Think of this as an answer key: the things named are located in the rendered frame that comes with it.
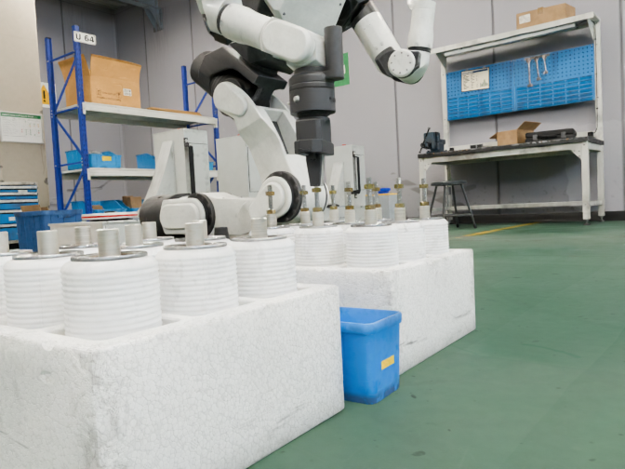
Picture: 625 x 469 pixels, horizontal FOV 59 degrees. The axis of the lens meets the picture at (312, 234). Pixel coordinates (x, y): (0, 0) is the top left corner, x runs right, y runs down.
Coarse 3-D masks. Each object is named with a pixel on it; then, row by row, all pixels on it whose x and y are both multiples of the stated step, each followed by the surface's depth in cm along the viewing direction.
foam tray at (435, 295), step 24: (408, 264) 99; (432, 264) 105; (456, 264) 115; (360, 288) 95; (384, 288) 93; (408, 288) 97; (432, 288) 105; (456, 288) 115; (408, 312) 97; (432, 312) 105; (456, 312) 115; (408, 336) 97; (432, 336) 105; (456, 336) 114; (408, 360) 97
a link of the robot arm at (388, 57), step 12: (360, 24) 162; (372, 24) 161; (384, 24) 162; (360, 36) 164; (372, 36) 161; (384, 36) 160; (372, 48) 161; (384, 48) 159; (396, 48) 160; (372, 60) 164; (384, 60) 158; (396, 60) 156; (408, 60) 155; (384, 72) 159; (396, 72) 156; (408, 72) 155
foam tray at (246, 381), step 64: (0, 320) 65; (192, 320) 59; (256, 320) 65; (320, 320) 75; (0, 384) 58; (64, 384) 50; (128, 384) 50; (192, 384) 57; (256, 384) 64; (320, 384) 75; (0, 448) 59; (64, 448) 51; (128, 448) 50; (192, 448) 56; (256, 448) 64
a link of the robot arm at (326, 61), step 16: (336, 32) 103; (320, 48) 104; (336, 48) 103; (288, 64) 106; (304, 64) 104; (320, 64) 104; (336, 64) 103; (288, 80) 106; (304, 80) 103; (320, 80) 103; (336, 80) 106
